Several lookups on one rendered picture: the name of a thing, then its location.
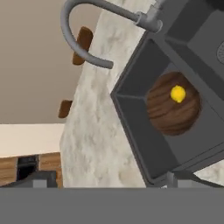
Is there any wooden cabinet with pale top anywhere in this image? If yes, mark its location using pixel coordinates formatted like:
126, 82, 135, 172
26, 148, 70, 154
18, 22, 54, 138
0, 123, 66, 188

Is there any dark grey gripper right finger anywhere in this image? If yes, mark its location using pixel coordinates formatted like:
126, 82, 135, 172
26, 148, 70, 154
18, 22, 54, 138
165, 171, 224, 189

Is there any dark grey sink basin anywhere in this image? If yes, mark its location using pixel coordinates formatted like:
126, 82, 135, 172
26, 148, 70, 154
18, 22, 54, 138
109, 0, 224, 188

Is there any grey curved sink faucet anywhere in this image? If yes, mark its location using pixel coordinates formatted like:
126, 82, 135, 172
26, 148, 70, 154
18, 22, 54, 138
59, 0, 169, 70

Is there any brown wooden bowl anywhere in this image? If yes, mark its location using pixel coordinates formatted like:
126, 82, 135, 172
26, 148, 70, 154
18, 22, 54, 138
145, 71, 203, 137

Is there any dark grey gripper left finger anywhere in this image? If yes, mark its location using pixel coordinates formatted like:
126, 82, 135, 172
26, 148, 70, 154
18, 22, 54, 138
0, 171, 58, 189

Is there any yellow lemon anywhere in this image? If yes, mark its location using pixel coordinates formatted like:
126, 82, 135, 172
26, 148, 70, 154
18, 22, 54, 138
170, 85, 187, 104

